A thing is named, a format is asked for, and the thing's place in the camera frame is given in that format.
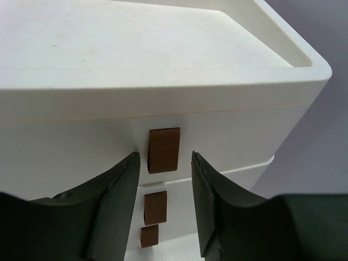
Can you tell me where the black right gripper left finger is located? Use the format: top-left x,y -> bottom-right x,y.
1,152 -> 140,260

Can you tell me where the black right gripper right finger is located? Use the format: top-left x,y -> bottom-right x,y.
191,152 -> 347,260

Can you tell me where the brown bottom drawer tab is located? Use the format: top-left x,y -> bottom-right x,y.
140,225 -> 159,248

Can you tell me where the brown drawer tab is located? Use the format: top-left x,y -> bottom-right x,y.
147,128 -> 181,174
140,225 -> 159,248
144,191 -> 167,226

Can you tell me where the brown middle drawer tab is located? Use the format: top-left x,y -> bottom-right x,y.
144,191 -> 167,226

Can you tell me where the brown top drawer tab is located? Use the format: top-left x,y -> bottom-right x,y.
147,128 -> 181,174

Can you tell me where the white drawer cabinet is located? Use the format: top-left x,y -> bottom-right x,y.
1,1 -> 332,260

